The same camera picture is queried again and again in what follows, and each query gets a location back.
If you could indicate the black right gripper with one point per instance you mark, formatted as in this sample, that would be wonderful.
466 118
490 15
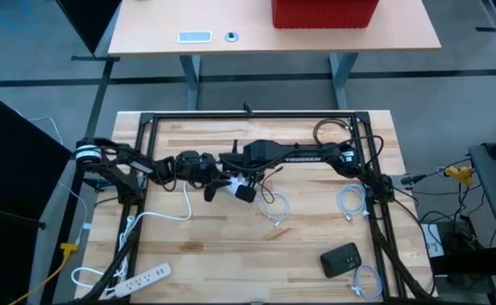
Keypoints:
235 165

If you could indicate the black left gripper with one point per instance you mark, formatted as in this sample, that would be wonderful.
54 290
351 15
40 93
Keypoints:
198 169

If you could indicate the white USB wall charger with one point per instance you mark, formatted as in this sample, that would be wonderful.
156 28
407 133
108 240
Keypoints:
235 183

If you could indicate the black charging hub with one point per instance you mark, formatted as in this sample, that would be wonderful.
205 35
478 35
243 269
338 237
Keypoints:
338 259

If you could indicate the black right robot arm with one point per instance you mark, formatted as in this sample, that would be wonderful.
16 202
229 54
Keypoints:
311 156

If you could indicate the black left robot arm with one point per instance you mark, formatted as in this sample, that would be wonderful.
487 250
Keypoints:
116 156

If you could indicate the white long power strip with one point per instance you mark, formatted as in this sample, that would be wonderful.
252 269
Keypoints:
143 280

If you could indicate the round desk grommet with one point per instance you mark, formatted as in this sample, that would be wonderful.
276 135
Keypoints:
231 37

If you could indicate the light wood desk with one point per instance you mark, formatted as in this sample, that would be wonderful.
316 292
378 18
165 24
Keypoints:
252 21

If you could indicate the red storage bin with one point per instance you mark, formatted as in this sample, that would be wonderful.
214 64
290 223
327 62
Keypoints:
324 12

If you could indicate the white labelled box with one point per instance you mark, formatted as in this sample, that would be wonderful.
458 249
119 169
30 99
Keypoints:
430 243

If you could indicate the black control box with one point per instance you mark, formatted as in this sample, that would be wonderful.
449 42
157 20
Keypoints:
472 258

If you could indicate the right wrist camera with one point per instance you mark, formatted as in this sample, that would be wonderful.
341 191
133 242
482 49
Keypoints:
246 194

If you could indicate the small black frame clip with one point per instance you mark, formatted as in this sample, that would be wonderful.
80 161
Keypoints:
247 111

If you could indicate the black aluminium table frame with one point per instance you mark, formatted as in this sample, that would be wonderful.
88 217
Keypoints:
273 114

